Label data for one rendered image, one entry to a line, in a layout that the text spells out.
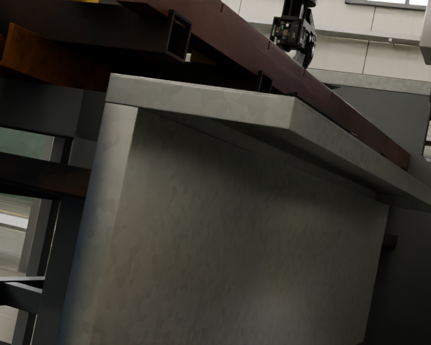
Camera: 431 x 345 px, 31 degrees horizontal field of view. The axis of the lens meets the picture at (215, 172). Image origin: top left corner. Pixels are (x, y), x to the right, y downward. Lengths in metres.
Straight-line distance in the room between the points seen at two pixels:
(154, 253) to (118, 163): 0.13
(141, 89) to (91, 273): 0.19
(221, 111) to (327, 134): 0.14
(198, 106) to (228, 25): 0.31
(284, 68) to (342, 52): 9.91
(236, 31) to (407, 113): 1.39
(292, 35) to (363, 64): 9.37
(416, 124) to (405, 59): 8.61
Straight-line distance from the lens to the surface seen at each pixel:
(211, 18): 0.98
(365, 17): 11.22
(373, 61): 11.03
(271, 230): 1.19
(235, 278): 1.09
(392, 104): 2.41
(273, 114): 0.71
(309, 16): 1.75
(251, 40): 1.11
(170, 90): 0.76
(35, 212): 4.24
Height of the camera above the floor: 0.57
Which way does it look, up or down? 2 degrees up
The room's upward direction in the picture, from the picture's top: 11 degrees clockwise
